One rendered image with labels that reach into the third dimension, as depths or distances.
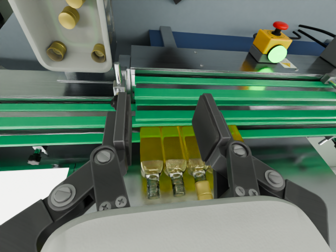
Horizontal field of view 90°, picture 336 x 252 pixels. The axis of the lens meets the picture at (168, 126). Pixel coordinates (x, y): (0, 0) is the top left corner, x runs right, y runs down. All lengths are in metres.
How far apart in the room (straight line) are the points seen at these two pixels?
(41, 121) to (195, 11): 0.60
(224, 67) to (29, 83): 0.55
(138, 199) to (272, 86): 0.49
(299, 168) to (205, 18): 0.67
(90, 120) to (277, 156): 0.69
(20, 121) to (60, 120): 0.09
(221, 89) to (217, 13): 0.37
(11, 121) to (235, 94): 0.55
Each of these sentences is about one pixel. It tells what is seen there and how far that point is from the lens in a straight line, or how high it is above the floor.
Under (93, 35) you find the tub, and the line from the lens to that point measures 0.54.
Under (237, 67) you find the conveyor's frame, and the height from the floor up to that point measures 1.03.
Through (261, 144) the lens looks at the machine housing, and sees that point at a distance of 0.80.
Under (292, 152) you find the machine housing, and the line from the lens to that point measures 0.87.
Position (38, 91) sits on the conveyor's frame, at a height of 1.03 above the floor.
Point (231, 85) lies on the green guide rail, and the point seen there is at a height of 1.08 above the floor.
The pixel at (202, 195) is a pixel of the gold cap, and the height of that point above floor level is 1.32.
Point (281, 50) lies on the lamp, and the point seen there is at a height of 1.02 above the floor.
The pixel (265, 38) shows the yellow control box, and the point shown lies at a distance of 0.60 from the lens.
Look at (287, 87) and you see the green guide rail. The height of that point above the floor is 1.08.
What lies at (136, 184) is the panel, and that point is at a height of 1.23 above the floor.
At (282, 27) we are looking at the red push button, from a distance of 0.61.
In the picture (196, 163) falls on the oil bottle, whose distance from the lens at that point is 0.42.
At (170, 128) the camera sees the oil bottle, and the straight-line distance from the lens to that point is 0.47.
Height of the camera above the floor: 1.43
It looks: 39 degrees down
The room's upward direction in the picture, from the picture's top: 171 degrees clockwise
